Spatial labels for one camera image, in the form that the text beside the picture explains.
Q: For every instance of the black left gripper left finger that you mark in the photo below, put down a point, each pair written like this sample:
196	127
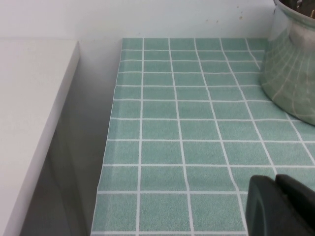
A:
264	209

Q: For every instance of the green checked tablecloth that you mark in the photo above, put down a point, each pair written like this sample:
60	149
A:
184	135

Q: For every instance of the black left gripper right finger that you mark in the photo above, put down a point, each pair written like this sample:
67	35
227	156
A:
300	211

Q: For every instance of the stainless steel cooking pot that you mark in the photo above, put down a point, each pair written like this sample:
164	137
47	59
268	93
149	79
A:
290	61

